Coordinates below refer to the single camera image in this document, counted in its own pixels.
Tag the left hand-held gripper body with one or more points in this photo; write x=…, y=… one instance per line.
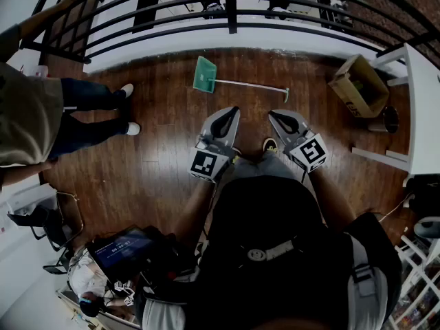
x=205, y=163

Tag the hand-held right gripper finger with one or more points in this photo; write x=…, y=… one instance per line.
x=296, y=118
x=279, y=129

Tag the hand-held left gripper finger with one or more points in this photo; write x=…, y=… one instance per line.
x=233, y=129
x=214, y=121

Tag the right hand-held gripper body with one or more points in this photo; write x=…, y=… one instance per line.
x=309, y=153

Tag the person's left forearm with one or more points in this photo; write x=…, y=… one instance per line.
x=192, y=211

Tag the person's right forearm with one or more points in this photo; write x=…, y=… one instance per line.
x=331, y=201

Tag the wooden floor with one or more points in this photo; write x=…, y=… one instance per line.
x=161, y=170

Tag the person's yellow black shoe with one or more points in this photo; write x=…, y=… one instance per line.
x=237, y=152
x=270, y=145

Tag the person's grey trouser leg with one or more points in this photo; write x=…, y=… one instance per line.
x=264, y=167

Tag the open cardboard box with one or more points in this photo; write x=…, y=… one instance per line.
x=368, y=88

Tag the metal cylindrical bin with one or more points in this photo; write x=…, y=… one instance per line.
x=388, y=120

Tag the black metal railing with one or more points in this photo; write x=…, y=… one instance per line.
x=232, y=9

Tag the black tablet screen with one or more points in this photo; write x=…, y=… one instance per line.
x=127, y=249

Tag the white table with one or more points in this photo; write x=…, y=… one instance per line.
x=424, y=115

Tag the person's black shirt torso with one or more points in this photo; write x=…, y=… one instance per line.
x=275, y=280

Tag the black folding chair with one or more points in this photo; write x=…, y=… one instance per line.
x=58, y=225

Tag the white lattice shelf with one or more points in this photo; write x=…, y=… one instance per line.
x=419, y=287

